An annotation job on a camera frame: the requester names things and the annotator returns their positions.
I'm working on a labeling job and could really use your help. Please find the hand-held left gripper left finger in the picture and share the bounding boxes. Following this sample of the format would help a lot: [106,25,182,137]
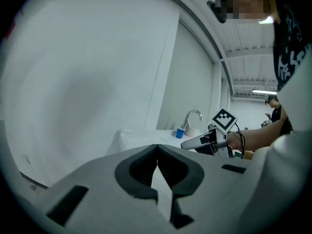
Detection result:
[45,144,176,234]

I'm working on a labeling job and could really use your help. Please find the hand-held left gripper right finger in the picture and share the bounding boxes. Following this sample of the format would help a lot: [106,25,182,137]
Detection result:
[157,144,250,234]

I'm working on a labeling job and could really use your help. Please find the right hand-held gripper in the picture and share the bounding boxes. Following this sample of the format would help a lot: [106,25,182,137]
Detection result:
[180,108,238,159]

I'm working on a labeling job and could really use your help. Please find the person's right forearm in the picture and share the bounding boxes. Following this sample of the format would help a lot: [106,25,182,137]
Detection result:
[227,119,291,154]

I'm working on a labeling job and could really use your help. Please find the chrome faucet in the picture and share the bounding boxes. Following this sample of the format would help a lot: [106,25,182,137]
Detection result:
[180,109,203,134]

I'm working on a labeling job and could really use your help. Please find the person's black printed shirt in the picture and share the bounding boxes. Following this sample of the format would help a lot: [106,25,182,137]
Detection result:
[272,1,312,90]

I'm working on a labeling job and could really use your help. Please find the person's head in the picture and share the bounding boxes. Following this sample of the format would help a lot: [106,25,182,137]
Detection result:
[225,0,281,24]

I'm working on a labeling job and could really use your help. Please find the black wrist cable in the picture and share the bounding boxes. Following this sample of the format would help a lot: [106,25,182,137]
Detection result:
[234,123,245,159]

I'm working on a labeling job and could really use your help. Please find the black head-worn camera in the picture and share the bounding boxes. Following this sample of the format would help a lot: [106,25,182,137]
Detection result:
[206,0,227,24]

